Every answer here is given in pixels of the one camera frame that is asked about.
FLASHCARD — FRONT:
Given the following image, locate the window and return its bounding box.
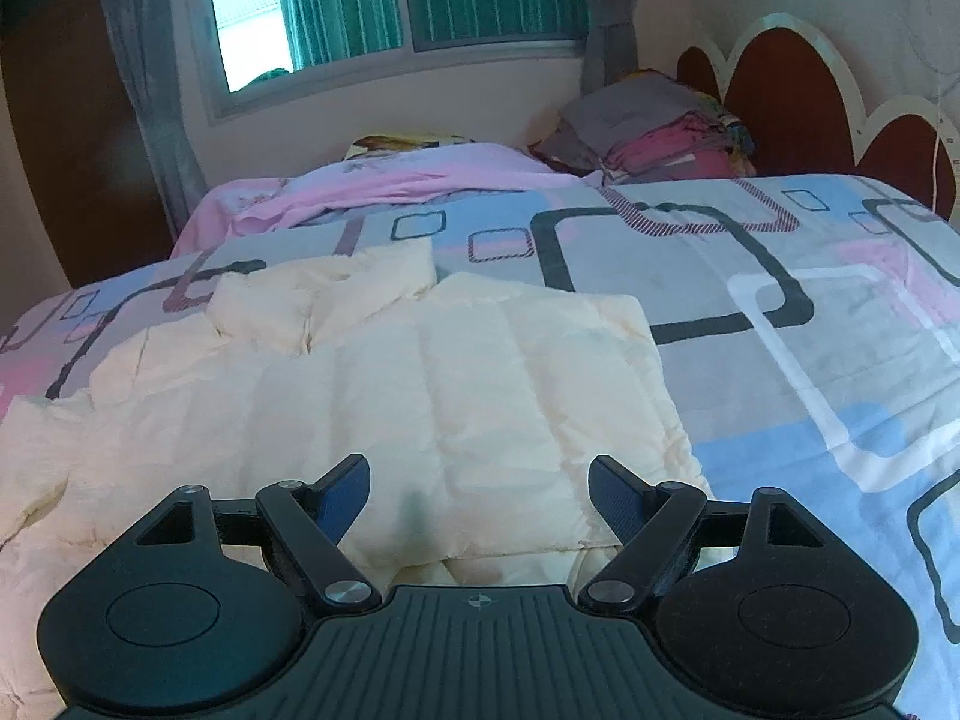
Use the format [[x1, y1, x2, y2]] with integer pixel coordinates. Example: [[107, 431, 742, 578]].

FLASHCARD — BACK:
[[182, 0, 595, 119]]

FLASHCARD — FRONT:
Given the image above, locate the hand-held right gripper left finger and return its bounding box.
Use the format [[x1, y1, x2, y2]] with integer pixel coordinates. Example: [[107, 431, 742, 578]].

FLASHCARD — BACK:
[[133, 454, 380, 613]]

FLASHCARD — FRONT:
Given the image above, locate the brown scalloped headboard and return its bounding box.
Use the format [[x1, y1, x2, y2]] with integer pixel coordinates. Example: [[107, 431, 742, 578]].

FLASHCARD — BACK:
[[675, 12, 960, 224]]

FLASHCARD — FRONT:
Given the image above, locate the pile of folded clothes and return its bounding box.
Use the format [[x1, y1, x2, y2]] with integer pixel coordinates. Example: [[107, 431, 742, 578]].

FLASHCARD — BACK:
[[529, 69, 751, 173]]

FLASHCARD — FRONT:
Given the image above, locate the pile of pink clothes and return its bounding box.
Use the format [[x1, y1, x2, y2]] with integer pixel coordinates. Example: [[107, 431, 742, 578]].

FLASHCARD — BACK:
[[602, 111, 758, 185]]

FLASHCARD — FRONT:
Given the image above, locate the patterned bed sheet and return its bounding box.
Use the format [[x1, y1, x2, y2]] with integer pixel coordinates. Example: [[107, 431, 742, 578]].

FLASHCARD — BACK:
[[0, 172, 960, 720]]

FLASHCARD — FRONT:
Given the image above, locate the pink blanket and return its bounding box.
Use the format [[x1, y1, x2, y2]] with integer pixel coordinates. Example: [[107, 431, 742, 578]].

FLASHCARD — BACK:
[[172, 142, 602, 257]]

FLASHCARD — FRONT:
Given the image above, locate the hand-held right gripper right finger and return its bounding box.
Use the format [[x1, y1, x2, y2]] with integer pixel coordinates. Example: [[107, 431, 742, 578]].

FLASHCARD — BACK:
[[578, 454, 826, 613]]

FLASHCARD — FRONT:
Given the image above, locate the cream puffer jacket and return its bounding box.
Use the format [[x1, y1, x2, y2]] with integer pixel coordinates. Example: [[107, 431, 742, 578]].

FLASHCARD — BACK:
[[0, 240, 715, 691]]

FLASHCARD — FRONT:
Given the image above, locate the grey curtain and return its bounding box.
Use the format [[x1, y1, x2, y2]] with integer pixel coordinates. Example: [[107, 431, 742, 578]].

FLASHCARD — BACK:
[[565, 0, 643, 85], [93, 0, 212, 242]]

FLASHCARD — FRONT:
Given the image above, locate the dark wooden door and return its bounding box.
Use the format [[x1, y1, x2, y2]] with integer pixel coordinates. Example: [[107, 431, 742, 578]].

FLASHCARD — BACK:
[[0, 0, 178, 290]]

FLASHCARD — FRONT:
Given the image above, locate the yellow printed pillow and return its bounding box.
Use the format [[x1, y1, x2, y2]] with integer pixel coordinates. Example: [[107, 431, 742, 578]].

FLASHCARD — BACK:
[[343, 134, 478, 163]]

